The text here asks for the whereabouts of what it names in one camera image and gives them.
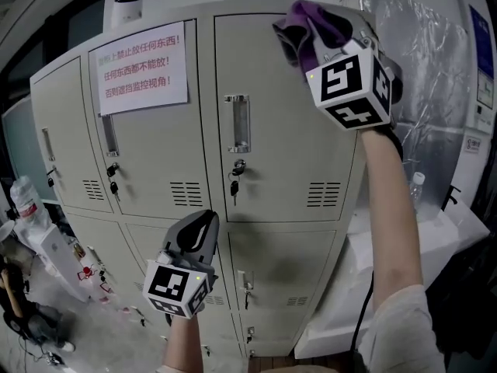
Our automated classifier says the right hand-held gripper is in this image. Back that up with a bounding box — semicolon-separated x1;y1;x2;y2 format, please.
305;8;405;131

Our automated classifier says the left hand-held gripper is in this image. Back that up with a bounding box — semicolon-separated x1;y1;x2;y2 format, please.
142;209;221;320

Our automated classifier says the purple wiping cloth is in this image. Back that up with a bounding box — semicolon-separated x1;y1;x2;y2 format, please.
271;0;354;77

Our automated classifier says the grey metal locker door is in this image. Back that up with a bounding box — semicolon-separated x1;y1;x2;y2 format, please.
213;12;376;225

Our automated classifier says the person's left forearm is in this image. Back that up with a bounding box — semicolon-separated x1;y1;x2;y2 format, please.
165;312;205;373

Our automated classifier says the person's right forearm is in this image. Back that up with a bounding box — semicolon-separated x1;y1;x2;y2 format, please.
360;128;424;326

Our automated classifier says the grey metal locker cabinet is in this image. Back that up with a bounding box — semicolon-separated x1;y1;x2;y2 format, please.
30;4;377;359

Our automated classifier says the silver foil sheet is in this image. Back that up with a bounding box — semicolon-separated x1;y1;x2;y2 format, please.
359;0;479;221

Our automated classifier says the white water dispenser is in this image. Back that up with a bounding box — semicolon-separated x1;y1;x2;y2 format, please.
15;223;91;303

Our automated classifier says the large dispenser water jug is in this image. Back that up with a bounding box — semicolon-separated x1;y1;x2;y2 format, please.
9;175;52;229

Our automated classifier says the white paper notice sheet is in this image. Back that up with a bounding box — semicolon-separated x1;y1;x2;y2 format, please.
95;20;190;117

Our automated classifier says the green label plastic water bottle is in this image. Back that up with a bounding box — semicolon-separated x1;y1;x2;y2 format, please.
409;171;427;214

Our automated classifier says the person's grey printed shirt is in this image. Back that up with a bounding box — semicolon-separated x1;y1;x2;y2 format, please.
356;284;447;373

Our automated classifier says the clear water jug red handle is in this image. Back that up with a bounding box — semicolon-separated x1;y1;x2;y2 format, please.
96;280;116;305
75;264;100;298

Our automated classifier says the blue wall poster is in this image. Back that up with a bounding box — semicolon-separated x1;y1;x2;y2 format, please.
467;4;495;81

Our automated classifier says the white wall device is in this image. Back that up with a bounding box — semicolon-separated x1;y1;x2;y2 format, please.
475;70;497;132

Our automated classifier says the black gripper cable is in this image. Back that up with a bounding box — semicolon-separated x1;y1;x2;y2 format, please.
350;273;374;354

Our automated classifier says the black metal bracket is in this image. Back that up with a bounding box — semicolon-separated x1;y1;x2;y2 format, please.
440;184;462;211

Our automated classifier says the white security camera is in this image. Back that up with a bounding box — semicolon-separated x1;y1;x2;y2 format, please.
111;0;144;29

